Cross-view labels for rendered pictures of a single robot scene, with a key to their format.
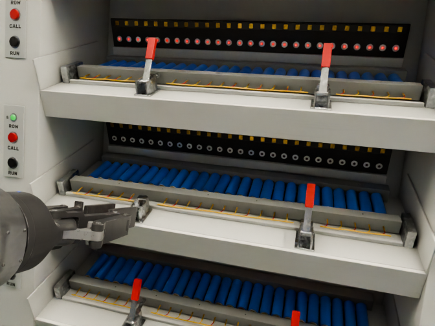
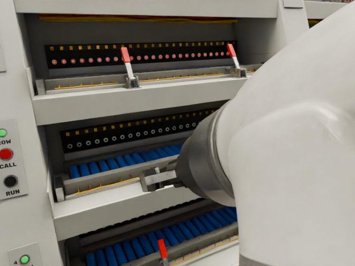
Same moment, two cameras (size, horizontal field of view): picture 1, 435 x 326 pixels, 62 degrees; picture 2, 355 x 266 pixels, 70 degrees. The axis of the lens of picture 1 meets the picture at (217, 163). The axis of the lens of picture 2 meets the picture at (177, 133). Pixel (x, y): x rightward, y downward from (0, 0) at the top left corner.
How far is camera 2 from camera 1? 0.40 m
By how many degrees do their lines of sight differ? 38
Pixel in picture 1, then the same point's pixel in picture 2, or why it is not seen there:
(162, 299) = (174, 250)
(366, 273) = not seen: hidden behind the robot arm
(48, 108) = (41, 117)
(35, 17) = (11, 32)
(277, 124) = (225, 91)
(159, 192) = (151, 165)
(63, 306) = not seen: outside the picture
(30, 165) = (35, 176)
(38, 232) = not seen: hidden behind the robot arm
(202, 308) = (204, 239)
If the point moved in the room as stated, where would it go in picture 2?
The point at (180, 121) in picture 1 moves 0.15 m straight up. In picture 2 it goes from (167, 101) to (153, 31)
